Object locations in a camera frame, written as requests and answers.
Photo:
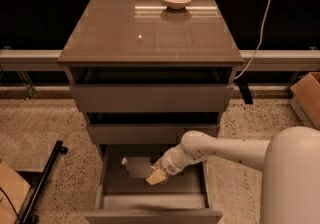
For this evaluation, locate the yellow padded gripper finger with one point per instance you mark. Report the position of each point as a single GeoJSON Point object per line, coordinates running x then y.
{"type": "Point", "coordinates": [156, 177]}

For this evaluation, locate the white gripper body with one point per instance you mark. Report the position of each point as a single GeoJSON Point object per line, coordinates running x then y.
{"type": "Point", "coordinates": [167, 165]}

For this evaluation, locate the clear plastic water bottle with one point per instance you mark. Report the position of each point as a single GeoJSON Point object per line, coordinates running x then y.
{"type": "Point", "coordinates": [138, 167]}

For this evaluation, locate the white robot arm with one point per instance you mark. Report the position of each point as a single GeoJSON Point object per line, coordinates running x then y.
{"type": "Point", "coordinates": [289, 163]}

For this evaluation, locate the grey open bottom drawer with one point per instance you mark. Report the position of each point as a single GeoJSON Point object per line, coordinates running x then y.
{"type": "Point", "coordinates": [121, 199]}

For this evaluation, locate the grey middle drawer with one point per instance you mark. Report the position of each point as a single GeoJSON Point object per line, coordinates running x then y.
{"type": "Point", "coordinates": [148, 128]}

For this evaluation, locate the grey drawer cabinet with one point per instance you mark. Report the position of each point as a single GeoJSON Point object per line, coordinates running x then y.
{"type": "Point", "coordinates": [149, 31]}

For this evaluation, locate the grey top drawer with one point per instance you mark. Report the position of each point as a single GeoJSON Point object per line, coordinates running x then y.
{"type": "Point", "coordinates": [151, 89]}

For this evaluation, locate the black metal leg with caster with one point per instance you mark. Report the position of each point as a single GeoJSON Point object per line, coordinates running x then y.
{"type": "Point", "coordinates": [37, 180]}

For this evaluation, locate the cardboard box at left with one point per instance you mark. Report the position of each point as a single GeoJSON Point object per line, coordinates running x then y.
{"type": "Point", "coordinates": [13, 193]}

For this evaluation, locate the cardboard box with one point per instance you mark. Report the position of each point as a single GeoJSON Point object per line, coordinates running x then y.
{"type": "Point", "coordinates": [13, 193]}
{"type": "Point", "coordinates": [306, 99]}

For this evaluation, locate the cardboard box at right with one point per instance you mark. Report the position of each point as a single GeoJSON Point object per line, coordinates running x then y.
{"type": "Point", "coordinates": [306, 99]}

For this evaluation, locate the metal rail frame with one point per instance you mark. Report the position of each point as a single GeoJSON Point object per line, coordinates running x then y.
{"type": "Point", "coordinates": [278, 39]}

